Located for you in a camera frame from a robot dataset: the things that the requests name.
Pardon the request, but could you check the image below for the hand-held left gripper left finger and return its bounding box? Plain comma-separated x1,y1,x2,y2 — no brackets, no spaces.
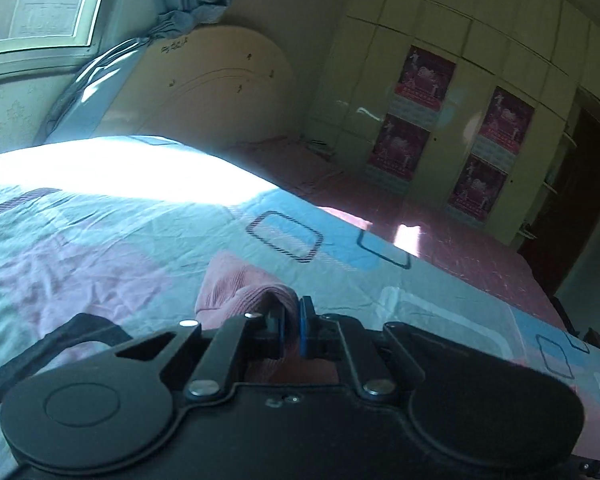
114,300,287,402

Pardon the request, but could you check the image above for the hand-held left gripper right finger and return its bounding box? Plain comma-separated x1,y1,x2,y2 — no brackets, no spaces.
298,296,432,402

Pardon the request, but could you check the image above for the pink ribbed knit garment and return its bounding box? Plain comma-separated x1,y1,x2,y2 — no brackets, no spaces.
195,252,342,387

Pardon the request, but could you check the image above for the pink checked bed sheet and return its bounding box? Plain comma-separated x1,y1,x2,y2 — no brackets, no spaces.
220,139,573,333

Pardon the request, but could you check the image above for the blue pink patterned bed sheet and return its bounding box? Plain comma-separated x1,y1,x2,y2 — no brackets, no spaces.
0,135,600,480

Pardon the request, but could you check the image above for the cream headboard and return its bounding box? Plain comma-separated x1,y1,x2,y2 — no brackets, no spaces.
94,25,302,147

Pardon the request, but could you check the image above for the dark wooden door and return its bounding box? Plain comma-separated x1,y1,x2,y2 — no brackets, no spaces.
517,104,600,297

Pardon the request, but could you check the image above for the white corner shelf unit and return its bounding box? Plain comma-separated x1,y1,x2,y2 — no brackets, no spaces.
517,131,579,241

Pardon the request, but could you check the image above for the cream wardrobe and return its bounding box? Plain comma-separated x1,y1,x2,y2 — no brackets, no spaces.
304,0,600,247

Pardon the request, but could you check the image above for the window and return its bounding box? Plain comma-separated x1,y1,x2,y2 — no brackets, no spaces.
0,0,117,83

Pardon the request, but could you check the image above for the pink wall poster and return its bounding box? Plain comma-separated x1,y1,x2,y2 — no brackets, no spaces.
446,152,510,222
393,45,457,111
366,108,431,187
476,85,537,156

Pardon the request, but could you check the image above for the black cloth strap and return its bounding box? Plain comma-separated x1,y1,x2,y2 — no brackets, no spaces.
0,312,133,422

